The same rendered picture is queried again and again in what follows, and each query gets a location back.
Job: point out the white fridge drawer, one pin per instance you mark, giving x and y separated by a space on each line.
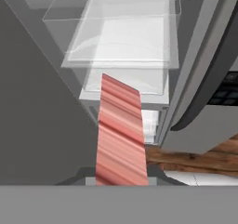
150 125

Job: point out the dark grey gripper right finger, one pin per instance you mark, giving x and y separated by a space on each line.
156 173

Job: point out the grey fridge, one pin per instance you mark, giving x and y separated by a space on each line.
34 110

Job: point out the grey fridge door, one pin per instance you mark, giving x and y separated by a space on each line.
198 63

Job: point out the clear fridge drawer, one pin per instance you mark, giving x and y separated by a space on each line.
148 82

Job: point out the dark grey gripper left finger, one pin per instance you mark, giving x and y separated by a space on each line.
83 175

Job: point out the clear glass fridge shelf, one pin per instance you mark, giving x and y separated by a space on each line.
121 38

